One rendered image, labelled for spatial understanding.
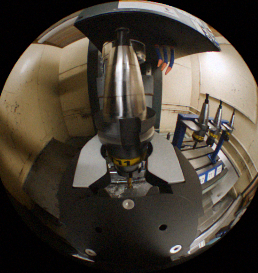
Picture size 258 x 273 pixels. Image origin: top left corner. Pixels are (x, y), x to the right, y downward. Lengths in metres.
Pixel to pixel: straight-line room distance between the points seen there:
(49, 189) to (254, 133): 1.82
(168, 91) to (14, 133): 1.85
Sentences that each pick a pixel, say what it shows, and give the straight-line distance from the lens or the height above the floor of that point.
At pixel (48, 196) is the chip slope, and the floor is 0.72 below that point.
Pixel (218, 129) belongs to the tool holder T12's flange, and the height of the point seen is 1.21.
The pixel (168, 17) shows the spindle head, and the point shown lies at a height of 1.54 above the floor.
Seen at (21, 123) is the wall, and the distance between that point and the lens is 1.07.
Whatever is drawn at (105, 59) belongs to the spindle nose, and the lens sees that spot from 0.33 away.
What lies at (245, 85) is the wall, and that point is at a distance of 1.07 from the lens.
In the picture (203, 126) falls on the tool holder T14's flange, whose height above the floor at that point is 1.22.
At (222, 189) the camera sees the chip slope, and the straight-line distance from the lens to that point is 0.95.
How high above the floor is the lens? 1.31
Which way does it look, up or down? 32 degrees down
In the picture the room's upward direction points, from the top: 2 degrees counter-clockwise
